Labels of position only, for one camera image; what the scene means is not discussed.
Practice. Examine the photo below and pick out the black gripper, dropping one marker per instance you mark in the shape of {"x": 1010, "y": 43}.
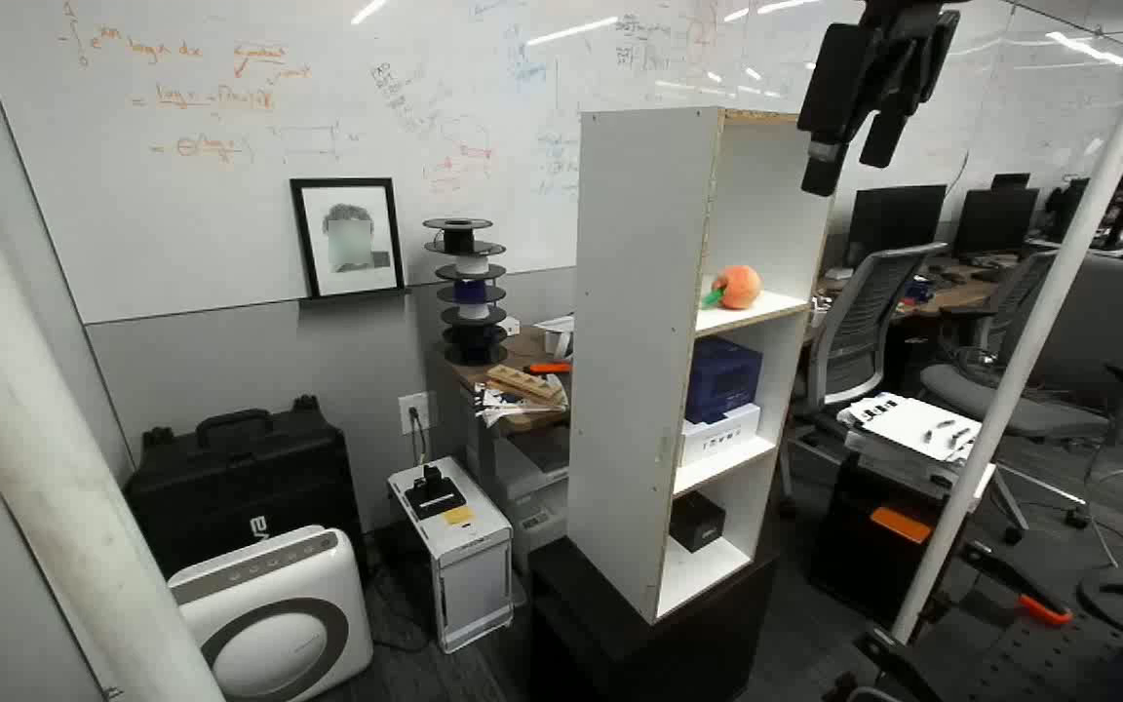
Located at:
{"x": 879, "y": 61}

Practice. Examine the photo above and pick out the orange ball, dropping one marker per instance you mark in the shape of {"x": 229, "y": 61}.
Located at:
{"x": 737, "y": 288}

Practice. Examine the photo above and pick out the white wooden shelf unit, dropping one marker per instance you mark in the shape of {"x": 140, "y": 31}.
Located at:
{"x": 632, "y": 363}

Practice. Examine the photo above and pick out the black computer monitor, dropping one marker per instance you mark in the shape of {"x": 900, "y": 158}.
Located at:
{"x": 996, "y": 220}
{"x": 893, "y": 220}

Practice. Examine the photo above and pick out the grey mesh office chair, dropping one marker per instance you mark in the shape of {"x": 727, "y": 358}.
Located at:
{"x": 869, "y": 316}

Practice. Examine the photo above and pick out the dark blue box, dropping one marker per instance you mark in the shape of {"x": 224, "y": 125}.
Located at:
{"x": 722, "y": 375}

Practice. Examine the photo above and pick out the white sheet with black marks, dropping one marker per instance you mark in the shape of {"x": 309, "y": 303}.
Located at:
{"x": 916, "y": 427}

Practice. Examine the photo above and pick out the grey padded office chair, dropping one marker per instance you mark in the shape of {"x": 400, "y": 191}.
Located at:
{"x": 1081, "y": 354}

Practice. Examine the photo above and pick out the white flat box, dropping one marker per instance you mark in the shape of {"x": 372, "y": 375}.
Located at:
{"x": 718, "y": 433}

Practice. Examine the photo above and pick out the white mug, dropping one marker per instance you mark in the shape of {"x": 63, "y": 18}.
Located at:
{"x": 555, "y": 337}

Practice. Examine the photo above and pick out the black box with orange patch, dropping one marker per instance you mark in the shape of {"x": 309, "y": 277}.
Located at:
{"x": 879, "y": 531}

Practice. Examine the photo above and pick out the small black box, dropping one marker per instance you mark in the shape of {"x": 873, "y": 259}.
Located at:
{"x": 696, "y": 519}

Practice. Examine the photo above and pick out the stack of filament spools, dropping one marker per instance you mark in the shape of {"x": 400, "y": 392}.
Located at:
{"x": 465, "y": 295}

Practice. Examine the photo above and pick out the woven basket with items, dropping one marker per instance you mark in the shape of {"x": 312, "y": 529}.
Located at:
{"x": 522, "y": 394}

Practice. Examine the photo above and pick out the grey desk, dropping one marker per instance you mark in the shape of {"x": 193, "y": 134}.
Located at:
{"x": 526, "y": 454}

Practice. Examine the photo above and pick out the framed portrait drawing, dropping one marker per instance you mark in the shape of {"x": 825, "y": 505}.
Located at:
{"x": 350, "y": 239}

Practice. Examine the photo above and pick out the black base cabinet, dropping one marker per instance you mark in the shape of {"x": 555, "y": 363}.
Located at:
{"x": 641, "y": 650}

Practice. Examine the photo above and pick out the small white cabinet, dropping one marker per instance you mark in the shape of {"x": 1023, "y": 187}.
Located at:
{"x": 465, "y": 572}

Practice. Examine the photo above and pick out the black hard carrying case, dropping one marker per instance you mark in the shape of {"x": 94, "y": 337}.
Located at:
{"x": 244, "y": 481}

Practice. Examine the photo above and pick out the white air purifier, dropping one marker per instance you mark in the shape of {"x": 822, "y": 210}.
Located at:
{"x": 275, "y": 619}

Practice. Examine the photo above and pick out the thin white frame pole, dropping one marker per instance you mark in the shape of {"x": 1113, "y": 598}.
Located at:
{"x": 1043, "y": 325}

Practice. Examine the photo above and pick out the white wall outlet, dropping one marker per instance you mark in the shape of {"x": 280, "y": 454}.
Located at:
{"x": 416, "y": 411}

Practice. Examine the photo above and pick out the wall whiteboard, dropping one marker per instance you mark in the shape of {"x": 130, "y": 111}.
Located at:
{"x": 198, "y": 130}

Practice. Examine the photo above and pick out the thick white frame pole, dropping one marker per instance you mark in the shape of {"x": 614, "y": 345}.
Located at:
{"x": 29, "y": 441}

